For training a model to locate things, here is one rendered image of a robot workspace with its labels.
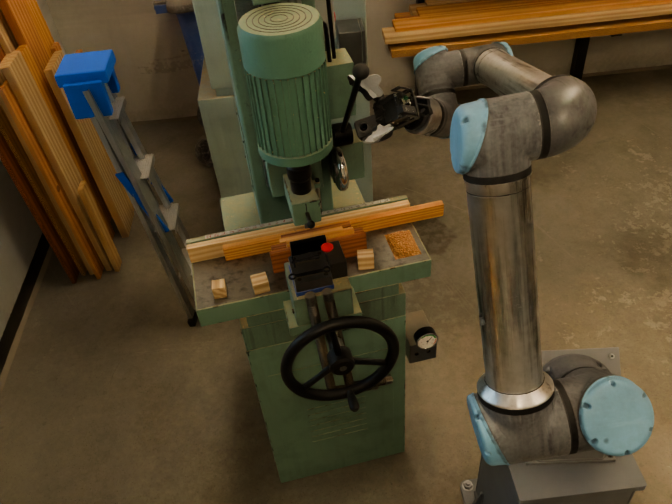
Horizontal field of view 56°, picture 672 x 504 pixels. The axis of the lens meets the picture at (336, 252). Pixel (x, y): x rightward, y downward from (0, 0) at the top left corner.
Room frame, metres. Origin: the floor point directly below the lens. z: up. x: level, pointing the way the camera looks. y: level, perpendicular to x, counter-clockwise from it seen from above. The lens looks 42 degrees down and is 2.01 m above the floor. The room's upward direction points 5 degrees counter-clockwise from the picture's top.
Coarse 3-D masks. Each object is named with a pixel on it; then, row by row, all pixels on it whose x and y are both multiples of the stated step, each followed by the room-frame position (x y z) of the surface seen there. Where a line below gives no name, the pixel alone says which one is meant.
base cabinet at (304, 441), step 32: (384, 320) 1.14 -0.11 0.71; (256, 352) 1.07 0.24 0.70; (352, 352) 1.12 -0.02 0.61; (384, 352) 1.13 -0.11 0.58; (256, 384) 1.07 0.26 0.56; (320, 384) 1.10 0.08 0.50; (288, 416) 1.08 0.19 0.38; (320, 416) 1.10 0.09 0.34; (352, 416) 1.11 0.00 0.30; (384, 416) 1.13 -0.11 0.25; (288, 448) 1.08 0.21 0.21; (320, 448) 1.09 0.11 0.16; (352, 448) 1.11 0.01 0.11; (384, 448) 1.13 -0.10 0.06; (288, 480) 1.08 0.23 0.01
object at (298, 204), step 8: (288, 184) 1.30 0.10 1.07; (312, 184) 1.29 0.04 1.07; (288, 192) 1.27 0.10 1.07; (312, 192) 1.26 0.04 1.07; (288, 200) 1.28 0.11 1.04; (296, 200) 1.23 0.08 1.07; (304, 200) 1.23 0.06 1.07; (312, 200) 1.23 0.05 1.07; (296, 208) 1.22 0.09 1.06; (304, 208) 1.22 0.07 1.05; (312, 208) 1.22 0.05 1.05; (320, 208) 1.25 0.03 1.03; (296, 216) 1.22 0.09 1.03; (304, 216) 1.22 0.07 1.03; (312, 216) 1.22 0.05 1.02; (320, 216) 1.23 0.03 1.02; (296, 224) 1.22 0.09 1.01; (304, 224) 1.22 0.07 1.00
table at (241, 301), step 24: (384, 240) 1.25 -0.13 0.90; (192, 264) 1.22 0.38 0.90; (216, 264) 1.21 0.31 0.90; (240, 264) 1.21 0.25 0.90; (264, 264) 1.20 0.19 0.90; (384, 264) 1.16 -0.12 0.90; (408, 264) 1.15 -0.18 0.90; (240, 288) 1.12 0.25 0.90; (360, 288) 1.12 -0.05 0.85; (216, 312) 1.06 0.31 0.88; (240, 312) 1.07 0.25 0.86; (264, 312) 1.08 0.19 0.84; (288, 312) 1.05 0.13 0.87; (360, 312) 1.03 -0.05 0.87
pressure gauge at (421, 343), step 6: (420, 330) 1.11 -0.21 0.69; (426, 330) 1.10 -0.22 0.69; (432, 330) 1.11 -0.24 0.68; (414, 336) 1.11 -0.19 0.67; (420, 336) 1.09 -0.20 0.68; (426, 336) 1.09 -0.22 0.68; (432, 336) 1.09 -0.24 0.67; (420, 342) 1.09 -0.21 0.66; (426, 342) 1.09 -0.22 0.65; (432, 342) 1.09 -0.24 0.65; (420, 348) 1.08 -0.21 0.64; (426, 348) 1.09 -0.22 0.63
